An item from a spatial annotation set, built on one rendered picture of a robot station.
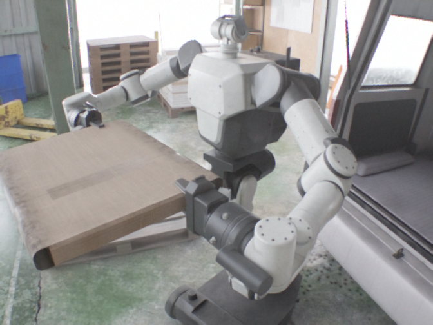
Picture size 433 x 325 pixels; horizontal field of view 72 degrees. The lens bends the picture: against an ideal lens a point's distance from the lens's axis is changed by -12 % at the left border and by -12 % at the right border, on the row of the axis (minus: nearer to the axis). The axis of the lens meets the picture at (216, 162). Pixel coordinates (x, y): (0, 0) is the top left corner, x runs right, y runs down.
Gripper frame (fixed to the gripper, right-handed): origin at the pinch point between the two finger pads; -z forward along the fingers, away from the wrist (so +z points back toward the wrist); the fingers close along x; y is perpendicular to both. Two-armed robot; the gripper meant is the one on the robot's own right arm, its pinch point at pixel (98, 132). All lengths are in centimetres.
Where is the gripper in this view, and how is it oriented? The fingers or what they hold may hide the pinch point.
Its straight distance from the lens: 104.7
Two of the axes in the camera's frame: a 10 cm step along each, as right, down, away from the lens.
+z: -6.5, -3.6, 6.7
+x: 0.2, -8.9, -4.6
